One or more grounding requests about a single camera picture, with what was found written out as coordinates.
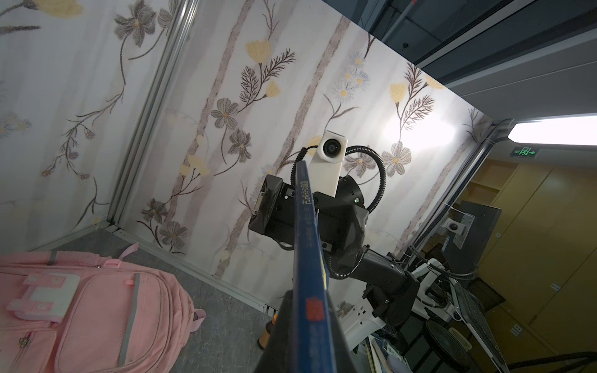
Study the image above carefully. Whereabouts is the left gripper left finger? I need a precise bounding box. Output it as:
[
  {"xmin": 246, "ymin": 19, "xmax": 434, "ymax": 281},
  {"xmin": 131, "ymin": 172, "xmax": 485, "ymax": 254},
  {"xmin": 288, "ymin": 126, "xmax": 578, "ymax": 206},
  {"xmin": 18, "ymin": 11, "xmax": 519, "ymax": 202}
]
[{"xmin": 254, "ymin": 290, "xmax": 295, "ymax": 373}]

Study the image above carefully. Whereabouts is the green exit sign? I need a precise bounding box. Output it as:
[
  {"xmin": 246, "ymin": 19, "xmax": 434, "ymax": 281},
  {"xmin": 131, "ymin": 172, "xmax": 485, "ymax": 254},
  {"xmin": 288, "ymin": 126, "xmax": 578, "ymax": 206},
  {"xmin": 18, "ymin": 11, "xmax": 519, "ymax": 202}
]
[{"xmin": 510, "ymin": 146, "xmax": 539, "ymax": 159}]

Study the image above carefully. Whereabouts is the brown bottle orange cap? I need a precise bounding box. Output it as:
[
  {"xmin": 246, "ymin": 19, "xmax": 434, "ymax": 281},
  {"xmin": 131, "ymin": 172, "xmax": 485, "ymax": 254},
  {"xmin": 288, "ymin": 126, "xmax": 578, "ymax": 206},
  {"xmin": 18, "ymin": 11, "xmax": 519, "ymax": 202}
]
[{"xmin": 257, "ymin": 315, "xmax": 278, "ymax": 351}]

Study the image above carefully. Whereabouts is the equipment cart with wheels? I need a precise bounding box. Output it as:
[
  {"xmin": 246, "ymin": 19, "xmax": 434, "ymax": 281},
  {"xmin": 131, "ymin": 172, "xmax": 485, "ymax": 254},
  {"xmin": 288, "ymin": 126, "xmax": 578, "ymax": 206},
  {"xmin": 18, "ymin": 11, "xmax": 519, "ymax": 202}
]
[{"xmin": 340, "ymin": 200, "xmax": 597, "ymax": 373}]

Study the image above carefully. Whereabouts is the ceiling light panel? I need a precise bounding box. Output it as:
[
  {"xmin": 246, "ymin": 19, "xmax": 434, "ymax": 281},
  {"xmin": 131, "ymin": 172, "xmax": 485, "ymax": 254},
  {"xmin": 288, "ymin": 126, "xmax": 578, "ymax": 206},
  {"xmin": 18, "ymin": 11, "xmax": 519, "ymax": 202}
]
[{"xmin": 508, "ymin": 115, "xmax": 596, "ymax": 146}]

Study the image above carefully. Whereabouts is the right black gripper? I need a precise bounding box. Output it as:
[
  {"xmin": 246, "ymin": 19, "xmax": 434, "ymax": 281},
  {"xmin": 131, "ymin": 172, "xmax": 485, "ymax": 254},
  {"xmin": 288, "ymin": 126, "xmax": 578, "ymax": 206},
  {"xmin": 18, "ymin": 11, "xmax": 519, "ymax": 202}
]
[{"xmin": 248, "ymin": 173, "xmax": 369, "ymax": 269}]

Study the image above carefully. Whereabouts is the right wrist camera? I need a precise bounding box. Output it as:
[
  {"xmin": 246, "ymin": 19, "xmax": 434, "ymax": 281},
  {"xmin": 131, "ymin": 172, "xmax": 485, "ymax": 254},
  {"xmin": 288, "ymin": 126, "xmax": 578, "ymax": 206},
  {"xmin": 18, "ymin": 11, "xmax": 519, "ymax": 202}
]
[{"xmin": 308, "ymin": 131, "xmax": 348, "ymax": 197}]

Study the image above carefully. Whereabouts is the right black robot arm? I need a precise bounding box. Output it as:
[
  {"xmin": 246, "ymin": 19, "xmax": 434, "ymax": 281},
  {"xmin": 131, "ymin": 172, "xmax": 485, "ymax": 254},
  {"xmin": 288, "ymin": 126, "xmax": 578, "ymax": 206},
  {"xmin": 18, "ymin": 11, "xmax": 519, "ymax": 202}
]
[{"xmin": 248, "ymin": 145, "xmax": 419, "ymax": 327}]

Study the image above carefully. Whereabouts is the pink backpack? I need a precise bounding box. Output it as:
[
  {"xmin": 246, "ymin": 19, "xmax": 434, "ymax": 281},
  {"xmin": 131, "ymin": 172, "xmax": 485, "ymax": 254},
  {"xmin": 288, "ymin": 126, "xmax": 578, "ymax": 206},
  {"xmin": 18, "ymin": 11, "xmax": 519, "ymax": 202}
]
[{"xmin": 1, "ymin": 251, "xmax": 206, "ymax": 372}]

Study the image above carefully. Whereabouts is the blue book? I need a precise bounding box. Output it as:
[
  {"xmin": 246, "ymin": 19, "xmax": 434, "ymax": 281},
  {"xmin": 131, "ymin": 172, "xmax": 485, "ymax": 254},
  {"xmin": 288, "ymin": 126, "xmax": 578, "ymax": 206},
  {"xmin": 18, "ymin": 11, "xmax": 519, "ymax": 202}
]
[{"xmin": 291, "ymin": 161, "xmax": 337, "ymax": 372}]

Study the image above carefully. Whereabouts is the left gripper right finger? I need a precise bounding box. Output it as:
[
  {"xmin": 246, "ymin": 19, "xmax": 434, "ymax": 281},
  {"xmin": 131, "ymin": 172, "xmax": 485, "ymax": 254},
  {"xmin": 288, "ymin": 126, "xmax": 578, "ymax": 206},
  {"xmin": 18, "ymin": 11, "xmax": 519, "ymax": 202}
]
[{"xmin": 324, "ymin": 292, "xmax": 357, "ymax": 373}]

